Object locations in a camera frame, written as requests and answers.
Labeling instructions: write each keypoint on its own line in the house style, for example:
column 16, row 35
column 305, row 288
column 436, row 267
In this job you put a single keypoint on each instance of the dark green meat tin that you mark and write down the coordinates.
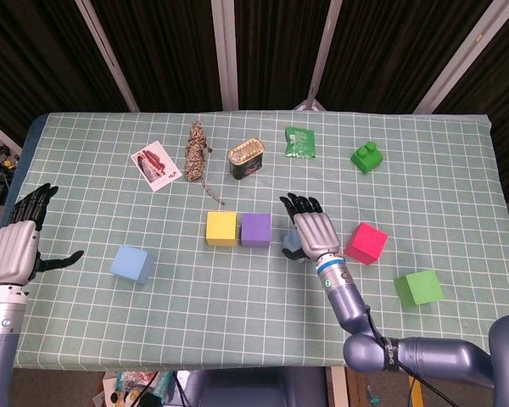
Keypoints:
column 245, row 161

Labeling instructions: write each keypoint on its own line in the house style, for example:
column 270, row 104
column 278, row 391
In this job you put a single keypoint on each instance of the white frame post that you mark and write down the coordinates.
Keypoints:
column 462, row 55
column 106, row 55
column 225, row 55
column 325, row 55

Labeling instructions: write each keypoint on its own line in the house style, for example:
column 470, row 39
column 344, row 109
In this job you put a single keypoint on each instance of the green snack packet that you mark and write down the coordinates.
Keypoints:
column 300, row 142

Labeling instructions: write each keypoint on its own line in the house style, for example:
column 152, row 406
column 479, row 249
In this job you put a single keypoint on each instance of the green foam cube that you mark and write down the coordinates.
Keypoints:
column 420, row 290

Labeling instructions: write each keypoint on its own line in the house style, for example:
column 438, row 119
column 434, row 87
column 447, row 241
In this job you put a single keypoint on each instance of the pink foam cube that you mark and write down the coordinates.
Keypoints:
column 365, row 243

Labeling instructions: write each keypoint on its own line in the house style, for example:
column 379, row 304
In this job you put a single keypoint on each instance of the white photo card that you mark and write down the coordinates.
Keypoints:
column 154, row 167

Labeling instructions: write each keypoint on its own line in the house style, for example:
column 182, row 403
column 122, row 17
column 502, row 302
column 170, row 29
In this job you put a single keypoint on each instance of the purple foam cube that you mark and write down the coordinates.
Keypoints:
column 256, row 229

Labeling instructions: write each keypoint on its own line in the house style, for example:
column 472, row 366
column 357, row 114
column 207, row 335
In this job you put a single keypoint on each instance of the colourful floor clutter pile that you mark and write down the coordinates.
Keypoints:
column 127, row 381

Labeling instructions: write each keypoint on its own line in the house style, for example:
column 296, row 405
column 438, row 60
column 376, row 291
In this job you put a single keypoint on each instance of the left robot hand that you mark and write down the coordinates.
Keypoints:
column 15, row 254

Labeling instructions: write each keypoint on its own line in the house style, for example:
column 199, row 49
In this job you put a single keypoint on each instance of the yellow foam cube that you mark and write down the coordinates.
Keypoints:
column 222, row 229

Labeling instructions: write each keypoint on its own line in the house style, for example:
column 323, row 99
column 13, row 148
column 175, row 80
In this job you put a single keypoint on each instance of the green studded toy brick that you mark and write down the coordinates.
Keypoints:
column 366, row 159

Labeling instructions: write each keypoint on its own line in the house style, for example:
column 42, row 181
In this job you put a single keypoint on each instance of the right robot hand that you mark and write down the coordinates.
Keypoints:
column 318, row 233

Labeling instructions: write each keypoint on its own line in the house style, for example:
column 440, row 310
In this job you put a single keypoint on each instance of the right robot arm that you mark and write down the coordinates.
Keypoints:
column 441, row 356

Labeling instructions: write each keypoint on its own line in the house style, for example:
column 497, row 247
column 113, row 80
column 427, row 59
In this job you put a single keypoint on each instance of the light blue foam cube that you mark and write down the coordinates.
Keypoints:
column 290, row 241
column 129, row 263

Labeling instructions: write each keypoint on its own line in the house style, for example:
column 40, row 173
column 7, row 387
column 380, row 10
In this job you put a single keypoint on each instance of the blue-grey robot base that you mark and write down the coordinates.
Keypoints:
column 254, row 390

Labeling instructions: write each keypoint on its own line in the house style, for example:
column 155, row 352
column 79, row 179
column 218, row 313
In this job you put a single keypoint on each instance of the white table leg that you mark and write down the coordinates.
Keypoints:
column 335, row 392

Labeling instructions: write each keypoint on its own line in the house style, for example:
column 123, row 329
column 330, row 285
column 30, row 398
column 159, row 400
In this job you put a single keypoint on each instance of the green checked tablecloth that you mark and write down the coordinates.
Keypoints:
column 195, row 322

